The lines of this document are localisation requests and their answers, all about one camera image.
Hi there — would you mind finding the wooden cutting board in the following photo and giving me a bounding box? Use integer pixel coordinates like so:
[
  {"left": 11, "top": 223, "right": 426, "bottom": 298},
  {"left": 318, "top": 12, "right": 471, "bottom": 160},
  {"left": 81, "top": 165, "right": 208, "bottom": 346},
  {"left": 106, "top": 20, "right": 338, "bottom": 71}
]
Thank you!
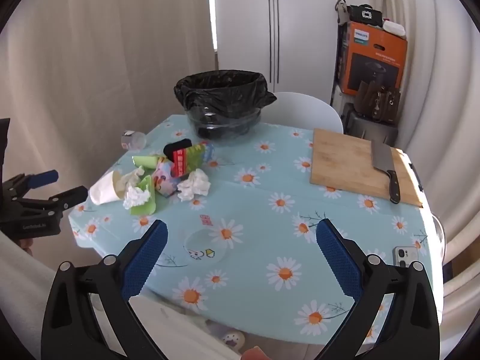
[{"left": 310, "top": 128, "right": 424, "bottom": 207}]

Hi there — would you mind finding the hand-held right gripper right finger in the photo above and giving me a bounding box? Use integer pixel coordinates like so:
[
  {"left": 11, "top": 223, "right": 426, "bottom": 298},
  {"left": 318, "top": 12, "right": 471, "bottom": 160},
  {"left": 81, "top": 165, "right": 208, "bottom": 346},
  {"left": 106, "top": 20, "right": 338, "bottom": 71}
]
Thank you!
[{"left": 315, "top": 217, "right": 441, "bottom": 360}]

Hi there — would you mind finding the person's left forearm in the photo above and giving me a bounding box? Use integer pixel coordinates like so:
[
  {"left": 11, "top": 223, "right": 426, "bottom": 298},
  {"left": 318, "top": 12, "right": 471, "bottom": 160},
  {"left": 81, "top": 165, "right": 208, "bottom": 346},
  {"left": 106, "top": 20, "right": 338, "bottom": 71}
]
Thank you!
[{"left": 0, "top": 229, "right": 57, "bottom": 308}]

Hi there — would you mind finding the green and red carton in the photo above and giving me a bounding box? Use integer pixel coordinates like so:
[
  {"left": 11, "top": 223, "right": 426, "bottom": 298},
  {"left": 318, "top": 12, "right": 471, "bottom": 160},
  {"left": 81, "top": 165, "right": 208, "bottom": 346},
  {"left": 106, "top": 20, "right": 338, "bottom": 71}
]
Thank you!
[{"left": 170, "top": 143, "right": 214, "bottom": 178}]

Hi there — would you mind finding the white paper cup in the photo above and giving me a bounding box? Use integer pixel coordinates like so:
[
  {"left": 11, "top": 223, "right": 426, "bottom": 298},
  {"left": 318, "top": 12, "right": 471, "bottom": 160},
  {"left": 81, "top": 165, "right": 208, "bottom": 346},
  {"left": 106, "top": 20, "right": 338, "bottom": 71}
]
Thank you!
[{"left": 89, "top": 170, "right": 124, "bottom": 206}]

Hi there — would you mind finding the floral blue tablecloth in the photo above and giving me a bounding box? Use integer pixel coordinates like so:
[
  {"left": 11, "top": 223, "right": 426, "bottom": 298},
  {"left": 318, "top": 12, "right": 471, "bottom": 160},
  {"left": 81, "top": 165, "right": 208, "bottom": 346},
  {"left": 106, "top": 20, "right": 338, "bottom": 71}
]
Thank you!
[{"left": 69, "top": 114, "right": 447, "bottom": 346}]

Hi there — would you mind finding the orange appliance box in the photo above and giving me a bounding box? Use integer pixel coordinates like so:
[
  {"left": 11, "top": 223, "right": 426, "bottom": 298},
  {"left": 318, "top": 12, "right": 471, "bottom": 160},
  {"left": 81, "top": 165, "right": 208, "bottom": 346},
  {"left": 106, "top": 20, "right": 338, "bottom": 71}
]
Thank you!
[{"left": 335, "top": 21, "right": 408, "bottom": 96}]

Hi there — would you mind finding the white curtain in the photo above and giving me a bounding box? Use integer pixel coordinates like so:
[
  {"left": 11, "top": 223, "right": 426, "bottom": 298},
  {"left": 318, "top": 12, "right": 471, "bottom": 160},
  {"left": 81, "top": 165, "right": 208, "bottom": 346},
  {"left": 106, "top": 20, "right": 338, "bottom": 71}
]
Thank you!
[{"left": 375, "top": 0, "right": 480, "bottom": 308}]

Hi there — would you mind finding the small crumpled white tissue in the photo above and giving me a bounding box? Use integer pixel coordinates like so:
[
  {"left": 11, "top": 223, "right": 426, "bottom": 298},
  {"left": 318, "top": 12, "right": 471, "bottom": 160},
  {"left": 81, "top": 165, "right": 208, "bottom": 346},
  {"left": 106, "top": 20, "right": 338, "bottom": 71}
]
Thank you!
[{"left": 123, "top": 185, "right": 151, "bottom": 209}]

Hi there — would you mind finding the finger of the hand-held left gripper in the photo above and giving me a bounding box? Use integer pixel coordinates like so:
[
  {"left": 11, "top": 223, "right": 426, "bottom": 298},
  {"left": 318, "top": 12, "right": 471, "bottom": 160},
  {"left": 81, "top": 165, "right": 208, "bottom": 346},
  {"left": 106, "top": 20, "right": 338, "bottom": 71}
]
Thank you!
[
  {"left": 17, "top": 185, "right": 89, "bottom": 211},
  {"left": 0, "top": 170, "right": 59, "bottom": 196}
]

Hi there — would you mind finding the cleaver with black handle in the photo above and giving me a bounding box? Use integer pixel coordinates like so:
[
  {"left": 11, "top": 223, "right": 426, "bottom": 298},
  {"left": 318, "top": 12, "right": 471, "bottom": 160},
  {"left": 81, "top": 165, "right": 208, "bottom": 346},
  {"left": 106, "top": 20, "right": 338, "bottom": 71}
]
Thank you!
[{"left": 371, "top": 140, "right": 401, "bottom": 204}]

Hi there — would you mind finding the grey strap bag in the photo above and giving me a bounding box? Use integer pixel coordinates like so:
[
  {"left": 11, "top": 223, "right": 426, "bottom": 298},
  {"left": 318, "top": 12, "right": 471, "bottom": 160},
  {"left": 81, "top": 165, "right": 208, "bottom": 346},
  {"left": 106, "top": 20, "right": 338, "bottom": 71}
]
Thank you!
[{"left": 335, "top": 0, "right": 350, "bottom": 25}]

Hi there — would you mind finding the white pouch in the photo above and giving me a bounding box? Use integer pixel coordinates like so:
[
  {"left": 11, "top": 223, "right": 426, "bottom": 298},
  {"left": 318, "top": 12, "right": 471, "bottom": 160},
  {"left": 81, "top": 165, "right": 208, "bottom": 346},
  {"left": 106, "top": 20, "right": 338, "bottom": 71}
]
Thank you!
[{"left": 382, "top": 20, "right": 406, "bottom": 38}]

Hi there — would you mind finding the green plastic wrapper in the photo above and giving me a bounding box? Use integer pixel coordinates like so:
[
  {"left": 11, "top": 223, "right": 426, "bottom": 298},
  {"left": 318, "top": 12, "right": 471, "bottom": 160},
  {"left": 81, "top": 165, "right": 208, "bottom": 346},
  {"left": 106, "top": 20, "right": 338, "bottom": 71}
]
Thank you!
[{"left": 129, "top": 175, "right": 157, "bottom": 216}]

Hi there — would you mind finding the black pouch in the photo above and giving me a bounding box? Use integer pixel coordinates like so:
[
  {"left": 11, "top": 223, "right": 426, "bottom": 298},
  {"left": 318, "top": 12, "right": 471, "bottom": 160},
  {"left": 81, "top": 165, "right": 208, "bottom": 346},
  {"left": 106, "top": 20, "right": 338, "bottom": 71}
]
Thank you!
[{"left": 347, "top": 4, "right": 383, "bottom": 25}]

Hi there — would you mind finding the dark grey suitcase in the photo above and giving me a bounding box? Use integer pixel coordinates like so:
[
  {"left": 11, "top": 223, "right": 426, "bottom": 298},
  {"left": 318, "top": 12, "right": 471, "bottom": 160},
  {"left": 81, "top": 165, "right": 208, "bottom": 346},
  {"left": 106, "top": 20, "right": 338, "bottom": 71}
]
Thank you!
[{"left": 339, "top": 103, "right": 399, "bottom": 147}]

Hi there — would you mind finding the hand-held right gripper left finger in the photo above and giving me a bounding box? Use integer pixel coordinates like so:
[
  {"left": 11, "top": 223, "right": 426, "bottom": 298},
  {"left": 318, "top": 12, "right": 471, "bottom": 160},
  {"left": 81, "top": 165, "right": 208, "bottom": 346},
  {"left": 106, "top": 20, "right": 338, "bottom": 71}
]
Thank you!
[{"left": 41, "top": 219, "right": 169, "bottom": 360}]

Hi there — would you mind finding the bin with black liner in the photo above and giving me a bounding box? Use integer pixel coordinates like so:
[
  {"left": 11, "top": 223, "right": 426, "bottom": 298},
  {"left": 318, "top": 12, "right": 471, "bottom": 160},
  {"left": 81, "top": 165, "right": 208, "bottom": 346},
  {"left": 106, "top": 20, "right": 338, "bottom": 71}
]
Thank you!
[{"left": 173, "top": 69, "right": 277, "bottom": 139}]

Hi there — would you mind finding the brown leather bag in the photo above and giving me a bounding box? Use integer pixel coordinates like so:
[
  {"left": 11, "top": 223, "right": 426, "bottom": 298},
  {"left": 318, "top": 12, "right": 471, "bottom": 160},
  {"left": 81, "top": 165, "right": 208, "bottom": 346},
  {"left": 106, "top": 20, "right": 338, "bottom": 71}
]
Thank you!
[{"left": 354, "top": 80, "right": 401, "bottom": 124}]

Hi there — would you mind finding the clear plastic lid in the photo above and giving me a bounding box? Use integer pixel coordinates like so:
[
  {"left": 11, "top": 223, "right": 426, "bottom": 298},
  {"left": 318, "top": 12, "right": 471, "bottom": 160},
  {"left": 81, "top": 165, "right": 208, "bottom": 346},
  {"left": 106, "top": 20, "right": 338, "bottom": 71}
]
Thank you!
[{"left": 184, "top": 227, "right": 231, "bottom": 263}]

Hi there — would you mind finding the beige curtain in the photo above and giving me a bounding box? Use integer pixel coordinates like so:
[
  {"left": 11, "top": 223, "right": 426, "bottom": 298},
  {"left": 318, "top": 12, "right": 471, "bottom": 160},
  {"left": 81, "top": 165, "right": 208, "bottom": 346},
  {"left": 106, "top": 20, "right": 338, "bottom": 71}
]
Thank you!
[{"left": 0, "top": 0, "right": 216, "bottom": 196}]

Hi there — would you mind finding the green plastic piece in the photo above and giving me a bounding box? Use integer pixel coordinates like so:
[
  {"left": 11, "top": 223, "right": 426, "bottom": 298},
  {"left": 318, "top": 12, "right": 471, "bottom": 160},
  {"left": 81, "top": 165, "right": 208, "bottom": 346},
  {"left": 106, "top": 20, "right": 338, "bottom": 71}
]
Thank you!
[{"left": 132, "top": 155, "right": 160, "bottom": 169}]

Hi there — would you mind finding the white smartphone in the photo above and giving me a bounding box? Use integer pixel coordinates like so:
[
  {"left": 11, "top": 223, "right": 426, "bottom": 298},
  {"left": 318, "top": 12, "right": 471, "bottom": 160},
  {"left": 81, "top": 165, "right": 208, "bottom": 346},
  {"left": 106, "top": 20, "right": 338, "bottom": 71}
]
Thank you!
[{"left": 392, "top": 246, "right": 420, "bottom": 267}]

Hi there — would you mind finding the white round object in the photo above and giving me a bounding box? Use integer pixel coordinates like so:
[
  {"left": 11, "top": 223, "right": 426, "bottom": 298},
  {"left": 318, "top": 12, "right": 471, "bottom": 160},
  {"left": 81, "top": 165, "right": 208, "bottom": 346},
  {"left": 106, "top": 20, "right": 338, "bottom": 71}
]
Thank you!
[{"left": 221, "top": 330, "right": 247, "bottom": 350}]

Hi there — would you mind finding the white chair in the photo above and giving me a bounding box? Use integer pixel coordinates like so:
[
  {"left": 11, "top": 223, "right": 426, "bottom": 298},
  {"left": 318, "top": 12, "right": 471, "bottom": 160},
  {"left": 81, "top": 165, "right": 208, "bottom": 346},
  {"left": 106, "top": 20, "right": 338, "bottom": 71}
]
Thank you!
[{"left": 259, "top": 92, "right": 344, "bottom": 134}]

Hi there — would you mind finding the clear plastic cup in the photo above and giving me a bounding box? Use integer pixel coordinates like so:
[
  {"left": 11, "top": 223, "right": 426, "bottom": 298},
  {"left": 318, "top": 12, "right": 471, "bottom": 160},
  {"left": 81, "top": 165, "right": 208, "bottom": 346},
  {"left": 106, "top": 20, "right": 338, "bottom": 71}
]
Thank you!
[{"left": 121, "top": 130, "right": 148, "bottom": 151}]

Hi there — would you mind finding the person's right hand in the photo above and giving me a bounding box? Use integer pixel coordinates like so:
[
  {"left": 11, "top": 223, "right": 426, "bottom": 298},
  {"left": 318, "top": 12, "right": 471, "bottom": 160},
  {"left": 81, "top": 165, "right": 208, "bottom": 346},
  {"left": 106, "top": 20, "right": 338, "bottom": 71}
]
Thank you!
[{"left": 242, "top": 346, "right": 269, "bottom": 360}]

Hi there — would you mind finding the large crumpled white tissue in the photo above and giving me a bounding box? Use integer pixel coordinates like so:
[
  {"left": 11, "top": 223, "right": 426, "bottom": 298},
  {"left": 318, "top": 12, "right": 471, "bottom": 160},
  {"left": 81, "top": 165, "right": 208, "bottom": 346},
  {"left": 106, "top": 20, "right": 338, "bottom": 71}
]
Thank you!
[{"left": 176, "top": 169, "right": 212, "bottom": 202}]

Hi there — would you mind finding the white wardrobe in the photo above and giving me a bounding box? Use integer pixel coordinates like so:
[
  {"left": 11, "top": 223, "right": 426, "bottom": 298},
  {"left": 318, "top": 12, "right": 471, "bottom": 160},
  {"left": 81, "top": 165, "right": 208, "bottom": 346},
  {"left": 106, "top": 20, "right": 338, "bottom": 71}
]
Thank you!
[{"left": 212, "top": 0, "right": 340, "bottom": 106}]

